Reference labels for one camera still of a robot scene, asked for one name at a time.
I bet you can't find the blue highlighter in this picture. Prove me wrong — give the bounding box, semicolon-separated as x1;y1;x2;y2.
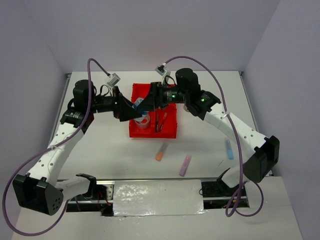
225;139;234;160

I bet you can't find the blue pen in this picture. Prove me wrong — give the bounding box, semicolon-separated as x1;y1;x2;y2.
155;112;160;133

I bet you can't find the red pen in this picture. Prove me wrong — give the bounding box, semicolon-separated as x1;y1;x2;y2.
159;112;168;132

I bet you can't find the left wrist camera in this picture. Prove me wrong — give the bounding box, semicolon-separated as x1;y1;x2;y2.
106;73;121;96

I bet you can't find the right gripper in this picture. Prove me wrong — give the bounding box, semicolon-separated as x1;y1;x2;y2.
137;81;189;111

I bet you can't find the blue white tape roll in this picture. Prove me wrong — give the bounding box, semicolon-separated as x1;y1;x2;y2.
132;97;148;118

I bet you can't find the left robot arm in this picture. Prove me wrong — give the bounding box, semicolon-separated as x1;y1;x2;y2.
12;79;142;216

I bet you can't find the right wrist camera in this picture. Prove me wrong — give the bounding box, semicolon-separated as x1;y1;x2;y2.
155;63;171;85

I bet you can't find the red four-compartment tray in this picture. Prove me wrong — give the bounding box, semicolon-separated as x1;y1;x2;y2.
128;82;178;140

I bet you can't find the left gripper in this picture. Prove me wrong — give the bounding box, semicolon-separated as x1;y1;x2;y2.
88;86;142;122

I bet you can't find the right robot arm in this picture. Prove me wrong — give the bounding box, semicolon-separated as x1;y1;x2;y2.
136;66;280;196

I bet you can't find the clear tape roll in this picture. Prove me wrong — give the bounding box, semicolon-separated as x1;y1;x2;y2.
140;118;150;126

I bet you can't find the orange highlighter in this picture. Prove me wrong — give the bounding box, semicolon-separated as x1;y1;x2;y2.
155;142;168;162

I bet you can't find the silver foil sheet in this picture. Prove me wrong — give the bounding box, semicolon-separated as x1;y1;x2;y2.
113;179;205;217

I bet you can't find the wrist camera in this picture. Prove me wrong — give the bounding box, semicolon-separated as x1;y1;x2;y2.
106;73;121;96
155;63;171;85

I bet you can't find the purple highlighter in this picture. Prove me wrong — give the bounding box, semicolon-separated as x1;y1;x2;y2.
179;154;192;177

